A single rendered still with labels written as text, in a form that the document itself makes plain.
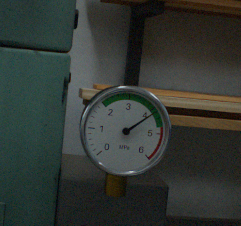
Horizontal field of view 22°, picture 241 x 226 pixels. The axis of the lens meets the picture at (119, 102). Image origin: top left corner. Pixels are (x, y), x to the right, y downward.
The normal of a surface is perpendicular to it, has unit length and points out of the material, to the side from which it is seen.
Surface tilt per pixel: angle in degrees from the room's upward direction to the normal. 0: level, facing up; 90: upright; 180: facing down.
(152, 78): 90
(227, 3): 91
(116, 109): 90
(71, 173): 0
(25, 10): 90
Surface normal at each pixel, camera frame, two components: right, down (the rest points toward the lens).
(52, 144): 0.11, 0.07
